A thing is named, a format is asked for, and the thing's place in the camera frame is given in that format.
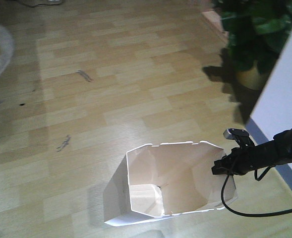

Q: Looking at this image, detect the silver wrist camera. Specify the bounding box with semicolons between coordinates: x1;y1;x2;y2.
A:
223;128;255;149

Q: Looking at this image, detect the white paper trash bin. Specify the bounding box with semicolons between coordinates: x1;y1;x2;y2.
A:
103;141;238;227

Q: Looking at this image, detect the green potted plant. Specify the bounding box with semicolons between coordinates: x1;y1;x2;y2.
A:
213;0;292;91

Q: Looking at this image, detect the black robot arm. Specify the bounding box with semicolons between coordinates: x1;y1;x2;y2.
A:
212;128;292;176

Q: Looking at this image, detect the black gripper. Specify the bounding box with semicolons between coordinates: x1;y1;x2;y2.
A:
211;146;255;175

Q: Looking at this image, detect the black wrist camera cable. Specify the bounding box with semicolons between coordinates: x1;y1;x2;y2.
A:
221;164;292;218

